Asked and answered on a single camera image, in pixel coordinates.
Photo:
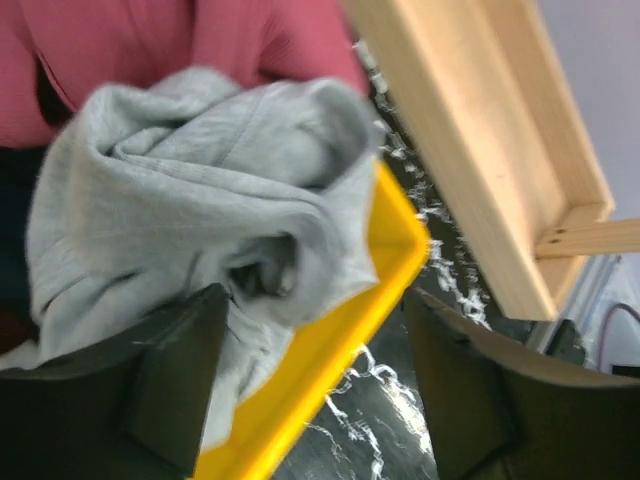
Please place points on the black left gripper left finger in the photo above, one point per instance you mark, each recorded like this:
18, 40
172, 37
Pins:
130, 407

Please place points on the maroon tank top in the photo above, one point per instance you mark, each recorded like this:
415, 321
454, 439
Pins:
54, 54

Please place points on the wooden clothes rack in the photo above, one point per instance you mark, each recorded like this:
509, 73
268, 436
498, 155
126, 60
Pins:
482, 92

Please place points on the navy blue tank top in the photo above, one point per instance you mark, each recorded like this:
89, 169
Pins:
19, 171

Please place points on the grey tank top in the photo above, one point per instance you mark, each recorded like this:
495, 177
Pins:
152, 195

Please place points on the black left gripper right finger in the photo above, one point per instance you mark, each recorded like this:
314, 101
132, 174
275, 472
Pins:
496, 409

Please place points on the yellow plastic bin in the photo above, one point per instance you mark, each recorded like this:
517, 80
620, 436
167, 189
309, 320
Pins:
268, 424

